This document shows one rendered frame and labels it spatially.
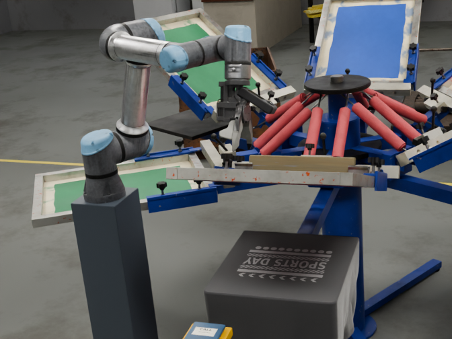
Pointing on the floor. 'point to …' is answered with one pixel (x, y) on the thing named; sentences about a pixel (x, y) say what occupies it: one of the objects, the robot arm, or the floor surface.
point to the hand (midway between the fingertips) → (243, 151)
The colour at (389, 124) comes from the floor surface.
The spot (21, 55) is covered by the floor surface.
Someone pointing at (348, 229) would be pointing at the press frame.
